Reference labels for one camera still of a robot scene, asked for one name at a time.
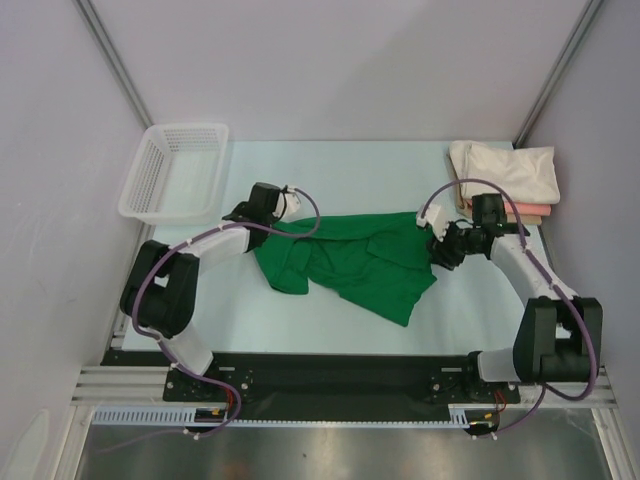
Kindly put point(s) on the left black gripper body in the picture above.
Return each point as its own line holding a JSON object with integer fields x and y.
{"x": 272, "y": 220}

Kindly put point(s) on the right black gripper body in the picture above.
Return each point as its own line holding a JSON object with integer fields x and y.
{"x": 445, "y": 250}

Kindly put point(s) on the green t shirt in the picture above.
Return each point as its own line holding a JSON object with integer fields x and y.
{"x": 378, "y": 262}

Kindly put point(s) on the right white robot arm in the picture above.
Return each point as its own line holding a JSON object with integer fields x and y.
{"x": 559, "y": 336}

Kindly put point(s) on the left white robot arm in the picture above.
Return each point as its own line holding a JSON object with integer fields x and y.
{"x": 160, "y": 293}

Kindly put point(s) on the pink folded t shirt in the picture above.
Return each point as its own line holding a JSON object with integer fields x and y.
{"x": 541, "y": 210}

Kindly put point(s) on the cream folded t shirt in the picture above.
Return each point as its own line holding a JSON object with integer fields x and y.
{"x": 539, "y": 160}

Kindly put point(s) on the white plastic basket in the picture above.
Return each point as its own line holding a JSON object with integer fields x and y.
{"x": 178, "y": 175}

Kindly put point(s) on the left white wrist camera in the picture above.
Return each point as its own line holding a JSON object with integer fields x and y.
{"x": 288, "y": 203}

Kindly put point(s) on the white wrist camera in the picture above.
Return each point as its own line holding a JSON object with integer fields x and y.
{"x": 435, "y": 218}
{"x": 288, "y": 203}

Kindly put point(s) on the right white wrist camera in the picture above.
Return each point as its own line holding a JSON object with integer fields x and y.
{"x": 435, "y": 218}

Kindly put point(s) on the right aluminium corner post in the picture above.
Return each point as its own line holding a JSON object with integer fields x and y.
{"x": 560, "y": 68}

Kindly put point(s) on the aluminium corner post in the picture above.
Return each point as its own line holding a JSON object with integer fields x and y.
{"x": 111, "y": 56}
{"x": 560, "y": 68}

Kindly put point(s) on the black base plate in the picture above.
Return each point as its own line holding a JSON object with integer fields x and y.
{"x": 338, "y": 388}

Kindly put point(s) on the white slotted cable duct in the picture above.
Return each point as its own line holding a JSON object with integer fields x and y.
{"x": 207, "y": 418}

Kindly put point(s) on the aluminium front rail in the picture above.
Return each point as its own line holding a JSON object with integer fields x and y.
{"x": 124, "y": 385}

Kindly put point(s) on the left aluminium corner post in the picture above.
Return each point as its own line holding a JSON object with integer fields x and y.
{"x": 111, "y": 56}

